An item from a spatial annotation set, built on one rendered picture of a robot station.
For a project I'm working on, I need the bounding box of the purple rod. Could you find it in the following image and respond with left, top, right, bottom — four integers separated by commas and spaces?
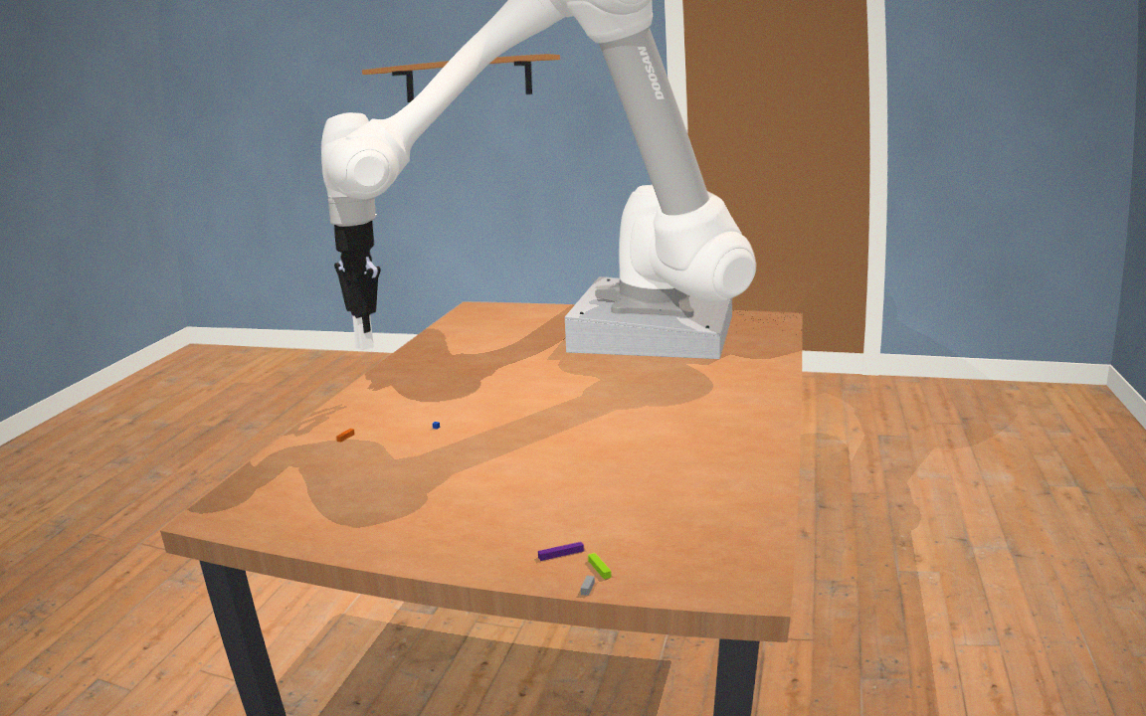
537, 542, 584, 561

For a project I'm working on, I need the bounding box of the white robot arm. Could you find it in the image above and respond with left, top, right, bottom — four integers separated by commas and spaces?
321, 0, 756, 317

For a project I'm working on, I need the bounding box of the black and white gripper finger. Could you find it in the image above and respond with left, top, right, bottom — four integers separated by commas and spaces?
333, 260, 360, 349
350, 257, 380, 351

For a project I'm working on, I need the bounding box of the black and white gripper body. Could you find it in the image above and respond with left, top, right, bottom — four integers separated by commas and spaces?
333, 221, 374, 278

